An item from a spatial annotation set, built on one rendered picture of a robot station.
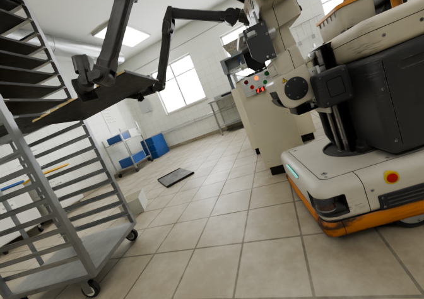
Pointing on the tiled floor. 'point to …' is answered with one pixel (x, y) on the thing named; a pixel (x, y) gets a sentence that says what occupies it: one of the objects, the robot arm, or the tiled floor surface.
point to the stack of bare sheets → (168, 180)
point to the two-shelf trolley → (129, 153)
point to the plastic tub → (135, 202)
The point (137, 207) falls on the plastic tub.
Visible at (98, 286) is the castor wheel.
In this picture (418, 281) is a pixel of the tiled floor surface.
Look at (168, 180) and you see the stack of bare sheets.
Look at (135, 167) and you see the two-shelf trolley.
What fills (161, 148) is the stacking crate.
